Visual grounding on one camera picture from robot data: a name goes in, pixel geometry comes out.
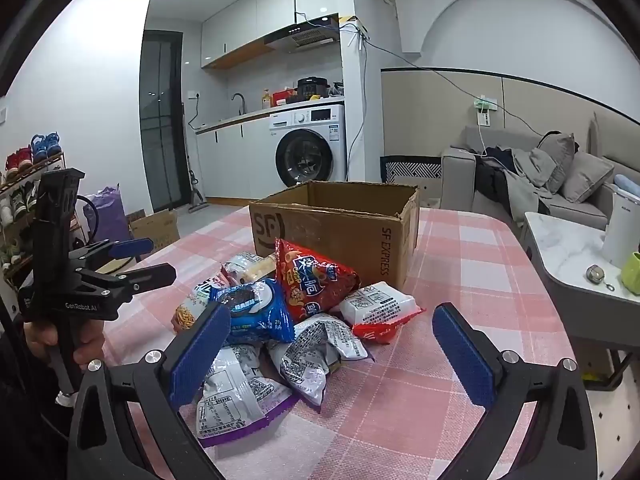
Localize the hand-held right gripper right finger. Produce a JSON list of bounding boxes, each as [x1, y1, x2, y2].
[[432, 302, 598, 480]]

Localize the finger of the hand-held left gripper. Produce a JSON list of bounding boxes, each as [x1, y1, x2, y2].
[[77, 261, 177, 307], [70, 237, 155, 267]]

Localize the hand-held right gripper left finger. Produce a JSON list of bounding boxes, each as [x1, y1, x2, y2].
[[67, 302, 233, 480]]

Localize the yellow stick snack packet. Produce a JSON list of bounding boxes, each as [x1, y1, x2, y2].
[[170, 280, 221, 336]]

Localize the silver purple-edged snack packet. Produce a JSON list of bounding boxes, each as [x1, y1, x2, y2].
[[192, 342, 301, 448]]

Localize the blue cookie packet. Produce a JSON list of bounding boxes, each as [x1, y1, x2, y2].
[[207, 278, 296, 345]]

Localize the white red-edged noodle packet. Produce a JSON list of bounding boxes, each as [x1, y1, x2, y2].
[[341, 281, 426, 345]]

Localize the brown cardboard box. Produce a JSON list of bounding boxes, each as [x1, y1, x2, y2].
[[248, 180, 421, 291]]

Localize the person's left hand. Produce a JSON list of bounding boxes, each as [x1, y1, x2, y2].
[[24, 319, 107, 377]]

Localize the small floor cardboard box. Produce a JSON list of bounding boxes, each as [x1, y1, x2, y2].
[[127, 208, 181, 253]]

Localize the wooden shoe rack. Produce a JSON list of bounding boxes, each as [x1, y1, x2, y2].
[[0, 150, 66, 281]]

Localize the purple bag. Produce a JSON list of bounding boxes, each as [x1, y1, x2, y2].
[[82, 185, 132, 243]]

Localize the grey floor mop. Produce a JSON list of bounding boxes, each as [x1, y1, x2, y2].
[[182, 105, 211, 211]]

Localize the red sneaker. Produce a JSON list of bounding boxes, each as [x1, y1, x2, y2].
[[6, 147, 33, 181]]

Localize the pink checked tablecloth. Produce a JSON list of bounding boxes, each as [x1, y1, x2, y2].
[[102, 205, 576, 480]]

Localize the white pink snack packet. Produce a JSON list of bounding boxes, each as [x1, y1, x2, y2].
[[220, 252, 278, 286]]

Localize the dark glass door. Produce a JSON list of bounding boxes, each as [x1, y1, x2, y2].
[[140, 30, 185, 213]]

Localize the silver printed snack packet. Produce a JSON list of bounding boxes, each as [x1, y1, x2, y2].
[[265, 312, 376, 408]]

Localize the white lower kitchen cabinets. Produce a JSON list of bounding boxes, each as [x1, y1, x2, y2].
[[195, 117, 276, 201]]

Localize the white kitchen cabinets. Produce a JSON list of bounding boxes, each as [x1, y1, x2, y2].
[[195, 117, 276, 201], [201, 0, 336, 68]]

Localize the red triangular snack bag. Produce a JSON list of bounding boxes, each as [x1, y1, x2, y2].
[[274, 238, 362, 325]]

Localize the marble top side table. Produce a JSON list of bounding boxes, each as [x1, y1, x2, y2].
[[520, 211, 640, 351]]

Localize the metal tea infuser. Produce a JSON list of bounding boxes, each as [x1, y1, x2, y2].
[[586, 265, 616, 292]]

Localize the grey sofa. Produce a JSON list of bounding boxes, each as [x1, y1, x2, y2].
[[440, 110, 640, 231]]

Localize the dark jacket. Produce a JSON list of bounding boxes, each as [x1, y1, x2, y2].
[[475, 145, 521, 221]]

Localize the green cup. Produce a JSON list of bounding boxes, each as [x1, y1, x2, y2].
[[621, 251, 640, 296]]

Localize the grey garment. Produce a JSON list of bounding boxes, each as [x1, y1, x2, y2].
[[505, 149, 556, 216]]

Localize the black white patterned mat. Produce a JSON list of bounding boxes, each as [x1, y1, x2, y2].
[[380, 155, 443, 183]]

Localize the white kettle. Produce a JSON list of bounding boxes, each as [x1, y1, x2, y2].
[[600, 180, 640, 271]]

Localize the white washing machine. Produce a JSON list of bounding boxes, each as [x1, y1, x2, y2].
[[270, 104, 347, 186]]

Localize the grey cushion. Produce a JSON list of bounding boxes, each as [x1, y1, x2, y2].
[[559, 151, 615, 204], [537, 132, 576, 193]]

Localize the black rice cooker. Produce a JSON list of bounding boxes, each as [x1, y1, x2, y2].
[[296, 77, 328, 102]]

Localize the white upper kitchen cabinets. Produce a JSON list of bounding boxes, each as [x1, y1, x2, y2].
[[201, 0, 336, 68]]

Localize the steel range hood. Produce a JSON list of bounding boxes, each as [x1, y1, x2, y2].
[[265, 24, 338, 53]]

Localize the green wall phone holder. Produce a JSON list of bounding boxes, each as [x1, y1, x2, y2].
[[472, 95, 498, 126]]

